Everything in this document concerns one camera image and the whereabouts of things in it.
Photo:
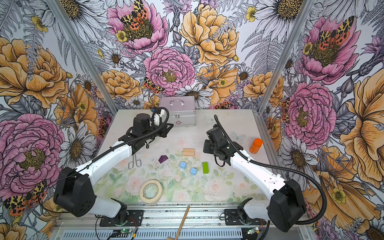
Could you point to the long green block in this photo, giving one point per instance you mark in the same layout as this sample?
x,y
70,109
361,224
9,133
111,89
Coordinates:
x,y
205,166

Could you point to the orange plastic cup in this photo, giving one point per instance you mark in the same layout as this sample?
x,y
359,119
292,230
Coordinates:
x,y
256,145

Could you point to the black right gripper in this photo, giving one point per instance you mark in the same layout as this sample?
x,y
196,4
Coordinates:
x,y
206,149

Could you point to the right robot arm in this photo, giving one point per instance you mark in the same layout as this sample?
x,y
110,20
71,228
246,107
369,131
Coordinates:
x,y
285,204

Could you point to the silver first aid case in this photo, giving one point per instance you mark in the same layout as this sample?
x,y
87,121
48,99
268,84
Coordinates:
x,y
182,110

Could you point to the masking tape roll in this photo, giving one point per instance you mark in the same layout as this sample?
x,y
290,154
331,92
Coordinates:
x,y
151,192

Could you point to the light blue cube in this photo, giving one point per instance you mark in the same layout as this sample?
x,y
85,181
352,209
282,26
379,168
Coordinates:
x,y
183,165
193,171

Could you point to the purple wood block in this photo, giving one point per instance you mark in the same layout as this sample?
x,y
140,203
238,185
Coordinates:
x,y
163,158

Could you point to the natural wood plank block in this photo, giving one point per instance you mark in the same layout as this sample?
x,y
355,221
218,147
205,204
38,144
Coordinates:
x,y
188,152

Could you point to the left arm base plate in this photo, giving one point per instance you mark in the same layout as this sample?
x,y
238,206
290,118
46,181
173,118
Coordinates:
x,y
134,219

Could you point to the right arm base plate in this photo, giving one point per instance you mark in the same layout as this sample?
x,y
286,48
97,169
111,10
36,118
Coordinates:
x,y
232,218

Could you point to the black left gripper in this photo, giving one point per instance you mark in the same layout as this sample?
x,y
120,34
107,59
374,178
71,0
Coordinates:
x,y
164,132

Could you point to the wooden stick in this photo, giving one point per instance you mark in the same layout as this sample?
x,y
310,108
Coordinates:
x,y
181,225

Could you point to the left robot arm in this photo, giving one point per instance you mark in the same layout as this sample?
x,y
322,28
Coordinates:
x,y
75,186

